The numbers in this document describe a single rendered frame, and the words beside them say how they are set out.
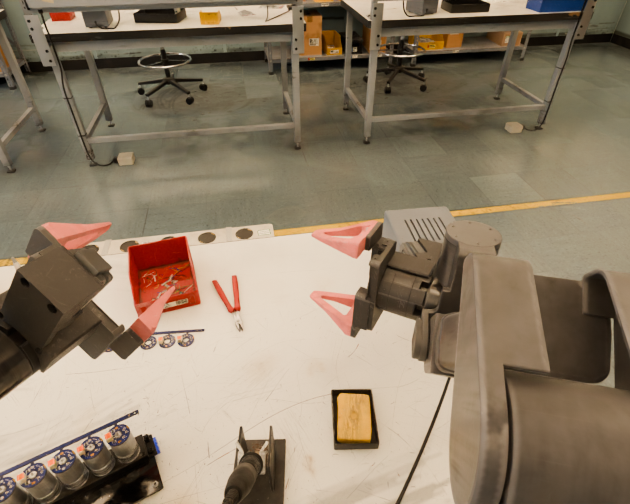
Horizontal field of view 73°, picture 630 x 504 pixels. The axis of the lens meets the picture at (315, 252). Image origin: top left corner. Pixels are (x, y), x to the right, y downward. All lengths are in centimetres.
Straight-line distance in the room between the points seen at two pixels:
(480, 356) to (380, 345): 47
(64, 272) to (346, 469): 38
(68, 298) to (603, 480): 32
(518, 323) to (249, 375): 47
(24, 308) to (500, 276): 32
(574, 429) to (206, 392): 50
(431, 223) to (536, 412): 57
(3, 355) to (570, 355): 39
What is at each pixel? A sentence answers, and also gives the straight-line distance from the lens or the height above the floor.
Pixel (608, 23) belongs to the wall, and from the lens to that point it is 632.
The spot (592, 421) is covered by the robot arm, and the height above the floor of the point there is 111.
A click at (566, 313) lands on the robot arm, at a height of 109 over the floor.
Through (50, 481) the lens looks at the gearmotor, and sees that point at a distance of 58.
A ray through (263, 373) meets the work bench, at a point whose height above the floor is 75.
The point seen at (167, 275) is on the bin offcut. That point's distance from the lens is 80.
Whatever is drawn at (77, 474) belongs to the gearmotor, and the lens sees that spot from 57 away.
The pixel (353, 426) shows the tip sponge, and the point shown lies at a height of 76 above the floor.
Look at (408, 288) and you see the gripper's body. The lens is 50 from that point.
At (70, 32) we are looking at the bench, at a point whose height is 75.
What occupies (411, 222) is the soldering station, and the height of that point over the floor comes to 84.
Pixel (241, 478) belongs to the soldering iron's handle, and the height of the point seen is 90.
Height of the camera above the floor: 127
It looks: 40 degrees down
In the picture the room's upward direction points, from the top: straight up
